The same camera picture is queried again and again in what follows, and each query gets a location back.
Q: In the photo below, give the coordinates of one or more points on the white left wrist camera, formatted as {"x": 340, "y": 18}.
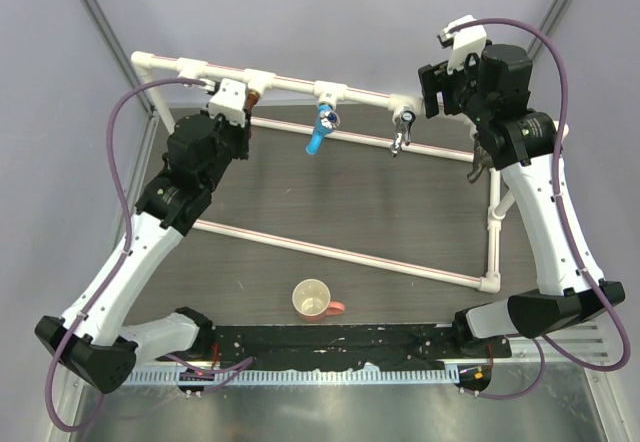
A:
{"x": 228, "y": 98}

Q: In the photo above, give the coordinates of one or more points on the blue plastic faucet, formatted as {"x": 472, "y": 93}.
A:
{"x": 327, "y": 121}

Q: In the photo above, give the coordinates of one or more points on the chrome faucet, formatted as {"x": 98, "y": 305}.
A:
{"x": 403, "y": 121}

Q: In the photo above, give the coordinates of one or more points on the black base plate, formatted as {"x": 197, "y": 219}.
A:
{"x": 341, "y": 347}

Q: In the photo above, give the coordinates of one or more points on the pink mug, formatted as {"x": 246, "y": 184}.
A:
{"x": 312, "y": 301}

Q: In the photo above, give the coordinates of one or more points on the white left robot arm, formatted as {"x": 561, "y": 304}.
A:
{"x": 90, "y": 337}

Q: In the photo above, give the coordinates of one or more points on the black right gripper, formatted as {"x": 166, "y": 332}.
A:
{"x": 430, "y": 80}

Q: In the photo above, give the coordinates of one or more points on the dark bronze lever faucet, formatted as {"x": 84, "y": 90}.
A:
{"x": 481, "y": 161}

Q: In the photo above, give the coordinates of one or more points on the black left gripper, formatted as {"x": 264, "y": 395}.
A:
{"x": 242, "y": 132}

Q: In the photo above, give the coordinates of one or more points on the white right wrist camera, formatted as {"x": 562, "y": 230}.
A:
{"x": 463, "y": 42}

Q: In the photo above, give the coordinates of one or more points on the slotted cable duct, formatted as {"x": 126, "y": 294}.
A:
{"x": 171, "y": 374}

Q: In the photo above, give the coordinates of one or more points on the brown faucet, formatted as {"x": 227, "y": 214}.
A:
{"x": 252, "y": 99}

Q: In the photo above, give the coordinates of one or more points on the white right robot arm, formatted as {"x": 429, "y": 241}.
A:
{"x": 492, "y": 89}

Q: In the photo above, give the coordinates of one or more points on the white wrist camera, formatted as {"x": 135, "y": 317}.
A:
{"x": 463, "y": 42}
{"x": 228, "y": 98}

